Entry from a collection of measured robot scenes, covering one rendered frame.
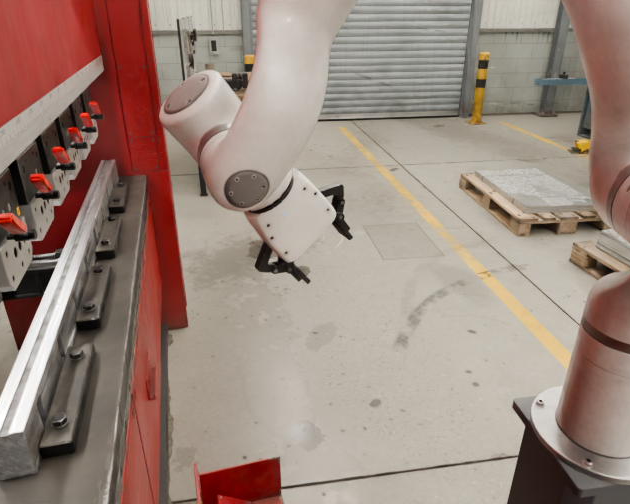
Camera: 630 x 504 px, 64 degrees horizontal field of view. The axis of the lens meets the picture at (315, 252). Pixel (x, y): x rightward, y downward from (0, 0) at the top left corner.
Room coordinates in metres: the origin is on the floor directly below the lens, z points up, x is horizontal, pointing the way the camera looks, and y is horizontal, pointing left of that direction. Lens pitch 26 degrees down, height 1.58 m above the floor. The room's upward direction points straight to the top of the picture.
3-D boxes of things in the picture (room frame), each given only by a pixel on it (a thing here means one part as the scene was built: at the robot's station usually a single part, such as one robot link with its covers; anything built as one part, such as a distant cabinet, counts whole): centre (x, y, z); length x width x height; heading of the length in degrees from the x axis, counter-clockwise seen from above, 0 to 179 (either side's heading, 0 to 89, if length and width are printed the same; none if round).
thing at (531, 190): (4.20, -1.87, 0.17); 0.99 x 0.63 x 0.05; 7
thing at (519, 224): (4.20, -1.87, 0.07); 1.20 x 0.80 x 0.14; 7
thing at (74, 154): (1.33, 0.68, 1.26); 0.15 x 0.09 x 0.17; 15
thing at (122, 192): (1.95, 0.79, 0.89); 0.30 x 0.05 x 0.03; 15
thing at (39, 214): (0.94, 0.58, 1.26); 0.15 x 0.09 x 0.17; 15
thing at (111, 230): (1.56, 0.69, 0.89); 0.30 x 0.05 x 0.03; 15
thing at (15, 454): (1.41, 0.71, 0.92); 1.67 x 0.06 x 0.10; 15
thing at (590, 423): (0.58, -0.43, 1.09); 0.19 x 0.19 x 0.18
